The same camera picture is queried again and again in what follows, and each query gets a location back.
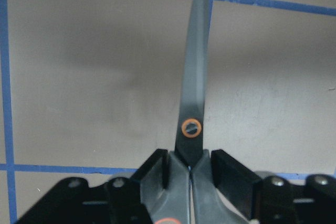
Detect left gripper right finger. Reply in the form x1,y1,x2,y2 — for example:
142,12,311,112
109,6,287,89
211,150,297,223

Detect grey orange scissors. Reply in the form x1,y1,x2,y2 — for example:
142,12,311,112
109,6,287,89
152,0,245,223

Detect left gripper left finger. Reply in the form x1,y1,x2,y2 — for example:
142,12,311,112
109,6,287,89
104,149,168,223

